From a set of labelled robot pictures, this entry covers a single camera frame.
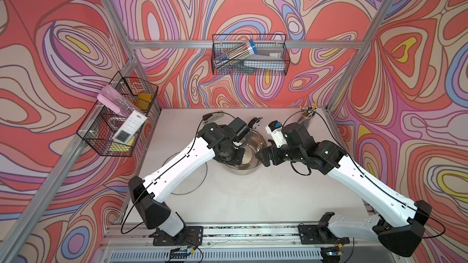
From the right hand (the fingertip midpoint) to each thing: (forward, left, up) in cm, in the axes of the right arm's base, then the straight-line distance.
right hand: (267, 156), depth 71 cm
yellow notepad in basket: (+1, +54, +9) cm, 55 cm away
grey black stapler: (+39, +27, -19) cm, 51 cm away
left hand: (-1, +11, -2) cm, 11 cm away
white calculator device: (+9, +53, +10) cm, 54 cm away
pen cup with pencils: (+30, -27, -9) cm, 42 cm away
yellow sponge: (+24, +52, +10) cm, 58 cm away
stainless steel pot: (+8, +5, -20) cm, 22 cm away
